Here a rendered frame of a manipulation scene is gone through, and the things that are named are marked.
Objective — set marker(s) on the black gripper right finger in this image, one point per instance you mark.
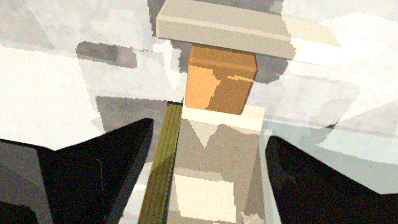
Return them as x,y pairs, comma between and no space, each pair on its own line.
307,191

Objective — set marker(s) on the small brown block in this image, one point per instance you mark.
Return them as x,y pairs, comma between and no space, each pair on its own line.
219,79

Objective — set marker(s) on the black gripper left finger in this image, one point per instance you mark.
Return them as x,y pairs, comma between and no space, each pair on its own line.
86,183

